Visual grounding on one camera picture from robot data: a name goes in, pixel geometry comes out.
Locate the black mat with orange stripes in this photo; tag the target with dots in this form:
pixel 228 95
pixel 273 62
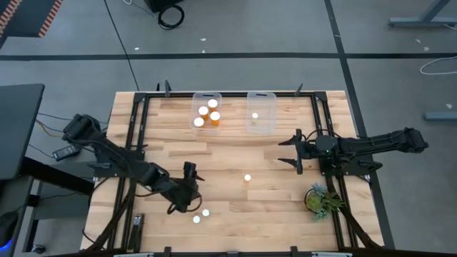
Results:
pixel 25 18

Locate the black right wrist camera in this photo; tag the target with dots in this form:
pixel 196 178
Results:
pixel 326 142

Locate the large orange pill bottle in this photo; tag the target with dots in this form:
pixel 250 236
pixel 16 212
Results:
pixel 199 122
pixel 213 103
pixel 203 110
pixel 215 115

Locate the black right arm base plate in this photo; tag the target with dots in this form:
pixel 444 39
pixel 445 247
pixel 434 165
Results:
pixel 371 166

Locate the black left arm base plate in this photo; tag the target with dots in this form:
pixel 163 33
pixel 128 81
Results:
pixel 114 173

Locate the black rectangular device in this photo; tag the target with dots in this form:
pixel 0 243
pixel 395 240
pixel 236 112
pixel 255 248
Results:
pixel 137 219

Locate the black caster wheel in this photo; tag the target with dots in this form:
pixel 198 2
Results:
pixel 38 248

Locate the black aluminium table frame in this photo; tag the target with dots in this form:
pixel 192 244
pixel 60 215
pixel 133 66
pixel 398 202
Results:
pixel 233 94

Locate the black power adapter brick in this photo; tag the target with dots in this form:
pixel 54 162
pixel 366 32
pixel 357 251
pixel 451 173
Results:
pixel 66 152

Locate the black box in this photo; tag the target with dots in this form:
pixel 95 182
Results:
pixel 160 4

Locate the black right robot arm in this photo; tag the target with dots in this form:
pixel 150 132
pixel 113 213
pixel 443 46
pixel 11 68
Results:
pixel 385 141

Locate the black rounded object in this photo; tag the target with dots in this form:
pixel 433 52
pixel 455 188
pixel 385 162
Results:
pixel 7 228

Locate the grey desk foot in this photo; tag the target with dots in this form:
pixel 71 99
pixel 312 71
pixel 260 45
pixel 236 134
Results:
pixel 442 116

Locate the black monitor edge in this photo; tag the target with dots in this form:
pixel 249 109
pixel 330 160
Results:
pixel 18 132

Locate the silver aluminium extrusion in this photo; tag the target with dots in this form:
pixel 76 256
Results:
pixel 134 255
pixel 332 255

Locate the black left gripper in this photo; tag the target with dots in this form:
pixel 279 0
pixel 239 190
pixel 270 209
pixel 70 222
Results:
pixel 184 194

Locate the potted green succulent plant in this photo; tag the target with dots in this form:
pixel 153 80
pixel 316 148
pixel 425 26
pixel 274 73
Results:
pixel 316 201

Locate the black frame clip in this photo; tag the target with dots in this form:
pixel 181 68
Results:
pixel 167 87
pixel 299 90

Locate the black frame bracket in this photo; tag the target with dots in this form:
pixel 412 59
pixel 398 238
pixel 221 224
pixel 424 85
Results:
pixel 167 250
pixel 293 250

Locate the black desk crossbar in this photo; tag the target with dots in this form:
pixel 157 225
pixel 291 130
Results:
pixel 53 173

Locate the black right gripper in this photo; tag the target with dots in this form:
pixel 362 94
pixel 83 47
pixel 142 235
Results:
pixel 307 148

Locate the grey desk leg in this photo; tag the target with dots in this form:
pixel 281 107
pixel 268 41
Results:
pixel 410 22

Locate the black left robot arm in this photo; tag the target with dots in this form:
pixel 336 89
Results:
pixel 107 148

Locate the small orange pill bottle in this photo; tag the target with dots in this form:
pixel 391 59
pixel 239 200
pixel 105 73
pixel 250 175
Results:
pixel 247 177

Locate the clear plastic bin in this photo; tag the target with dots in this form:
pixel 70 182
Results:
pixel 205 126
pixel 266 125

